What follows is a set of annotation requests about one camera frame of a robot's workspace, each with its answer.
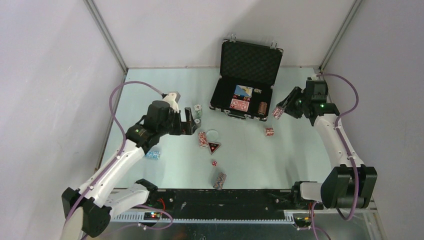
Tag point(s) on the clear round dealer button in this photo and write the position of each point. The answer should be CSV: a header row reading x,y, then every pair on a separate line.
x,y
212,135

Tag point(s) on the red white chip roll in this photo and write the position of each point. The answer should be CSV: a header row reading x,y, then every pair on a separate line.
x,y
202,139

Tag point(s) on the red card deck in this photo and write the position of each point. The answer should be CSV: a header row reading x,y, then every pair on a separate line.
x,y
239,105

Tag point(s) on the red white chip stack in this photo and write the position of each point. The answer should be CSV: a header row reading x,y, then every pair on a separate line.
x,y
269,131

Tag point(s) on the black red triangular chip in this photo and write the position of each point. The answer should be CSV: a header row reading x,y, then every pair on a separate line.
x,y
213,146

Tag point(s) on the dark green chip stack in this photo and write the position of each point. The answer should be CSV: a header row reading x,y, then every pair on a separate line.
x,y
198,122

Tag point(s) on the blue white chip stack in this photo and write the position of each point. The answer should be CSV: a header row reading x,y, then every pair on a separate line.
x,y
153,154

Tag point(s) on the blue card deck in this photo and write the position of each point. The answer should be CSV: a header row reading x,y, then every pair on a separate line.
x,y
243,91

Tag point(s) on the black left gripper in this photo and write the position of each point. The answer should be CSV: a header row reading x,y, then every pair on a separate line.
x,y
187,127

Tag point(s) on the pink white chip stack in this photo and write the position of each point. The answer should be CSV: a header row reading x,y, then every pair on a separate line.
x,y
277,112

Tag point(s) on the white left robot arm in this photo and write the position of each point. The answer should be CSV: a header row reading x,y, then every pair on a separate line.
x,y
90,208

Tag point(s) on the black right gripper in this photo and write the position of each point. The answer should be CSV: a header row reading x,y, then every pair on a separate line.
x,y
288,103

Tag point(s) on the black aluminium poker case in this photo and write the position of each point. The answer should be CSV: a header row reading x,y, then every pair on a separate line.
x,y
247,64

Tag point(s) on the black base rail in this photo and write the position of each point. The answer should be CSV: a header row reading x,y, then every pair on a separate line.
x,y
228,204

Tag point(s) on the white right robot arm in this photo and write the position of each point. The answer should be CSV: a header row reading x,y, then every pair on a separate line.
x,y
350,182

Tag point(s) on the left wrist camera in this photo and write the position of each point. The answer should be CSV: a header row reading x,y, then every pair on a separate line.
x,y
172,99

